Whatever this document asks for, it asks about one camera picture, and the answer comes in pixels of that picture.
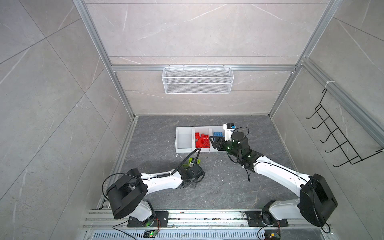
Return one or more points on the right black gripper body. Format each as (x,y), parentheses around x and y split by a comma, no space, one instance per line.
(229,148)

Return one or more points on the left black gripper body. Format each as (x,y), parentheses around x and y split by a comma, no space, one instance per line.
(194,184)

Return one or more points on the blue lego brick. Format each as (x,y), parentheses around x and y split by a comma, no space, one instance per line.
(218,134)

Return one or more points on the red arch lego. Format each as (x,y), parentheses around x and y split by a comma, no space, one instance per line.
(203,142)

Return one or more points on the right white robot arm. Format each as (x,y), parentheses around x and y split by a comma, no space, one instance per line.
(315,200)

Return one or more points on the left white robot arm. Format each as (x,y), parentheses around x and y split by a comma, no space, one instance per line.
(126,195)

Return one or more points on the white right storage bin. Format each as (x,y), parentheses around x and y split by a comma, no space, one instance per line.
(216,131)

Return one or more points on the green lego brick upper right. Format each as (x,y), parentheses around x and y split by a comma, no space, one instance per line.
(193,161)

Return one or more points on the white left storage bin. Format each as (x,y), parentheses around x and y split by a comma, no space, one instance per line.
(184,142)

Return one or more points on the white wire mesh basket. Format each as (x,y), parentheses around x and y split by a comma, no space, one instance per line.
(197,80)

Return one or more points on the black wire hook rack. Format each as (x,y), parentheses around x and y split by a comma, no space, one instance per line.
(338,136)

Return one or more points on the metal base rail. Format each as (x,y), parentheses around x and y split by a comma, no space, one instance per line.
(208,224)

